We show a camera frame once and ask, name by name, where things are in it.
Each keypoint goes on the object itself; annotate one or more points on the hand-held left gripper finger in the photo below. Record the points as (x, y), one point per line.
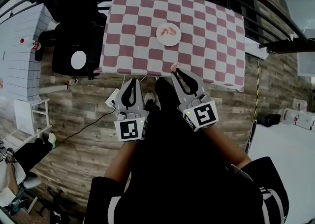
(120, 102)
(140, 102)

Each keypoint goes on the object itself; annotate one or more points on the white round disc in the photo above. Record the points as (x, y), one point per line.
(78, 60)

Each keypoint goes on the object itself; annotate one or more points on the plain white table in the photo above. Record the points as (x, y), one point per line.
(283, 149)

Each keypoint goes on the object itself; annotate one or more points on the small red cap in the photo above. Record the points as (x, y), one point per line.
(22, 40)

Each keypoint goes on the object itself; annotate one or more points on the person's black striped shirt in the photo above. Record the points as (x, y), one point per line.
(184, 205)

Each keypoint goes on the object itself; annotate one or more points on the yellow black floor tape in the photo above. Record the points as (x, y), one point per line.
(257, 87)

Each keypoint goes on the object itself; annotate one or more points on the person's black trousers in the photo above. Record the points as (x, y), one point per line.
(169, 132)

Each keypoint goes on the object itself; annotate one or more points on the white plate with shrimp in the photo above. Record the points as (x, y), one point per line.
(169, 41)

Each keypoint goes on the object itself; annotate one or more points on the white jug red label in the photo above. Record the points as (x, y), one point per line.
(297, 119)
(300, 105)

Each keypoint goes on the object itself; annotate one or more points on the person's left forearm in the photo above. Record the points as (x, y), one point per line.
(120, 161)

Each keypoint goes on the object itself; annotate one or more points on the black mesh office chair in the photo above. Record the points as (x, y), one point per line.
(73, 36)

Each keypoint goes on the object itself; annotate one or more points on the white tiled table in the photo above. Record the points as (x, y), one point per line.
(22, 70)

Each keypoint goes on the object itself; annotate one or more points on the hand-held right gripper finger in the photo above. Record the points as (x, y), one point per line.
(182, 98)
(200, 87)

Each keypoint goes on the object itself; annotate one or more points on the person's right forearm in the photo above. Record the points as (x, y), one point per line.
(226, 149)

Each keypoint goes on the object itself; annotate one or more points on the small clear drink bottle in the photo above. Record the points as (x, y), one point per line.
(72, 81)

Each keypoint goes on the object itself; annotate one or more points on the pink checkered tablecloth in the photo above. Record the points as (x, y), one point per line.
(209, 45)

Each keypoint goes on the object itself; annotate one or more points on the person's white shoe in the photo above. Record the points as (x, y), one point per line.
(149, 97)

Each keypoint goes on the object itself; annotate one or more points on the grey swivel chair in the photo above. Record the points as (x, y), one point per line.
(29, 183)

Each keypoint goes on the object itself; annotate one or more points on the small pink object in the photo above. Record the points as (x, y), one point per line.
(175, 66)

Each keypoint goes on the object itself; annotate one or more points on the black box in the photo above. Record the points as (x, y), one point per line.
(268, 120)

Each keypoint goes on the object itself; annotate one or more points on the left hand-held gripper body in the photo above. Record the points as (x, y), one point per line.
(129, 129)

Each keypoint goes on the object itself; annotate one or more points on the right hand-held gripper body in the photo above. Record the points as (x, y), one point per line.
(204, 116)

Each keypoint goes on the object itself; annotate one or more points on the white power strip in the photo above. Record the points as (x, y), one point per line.
(110, 100)

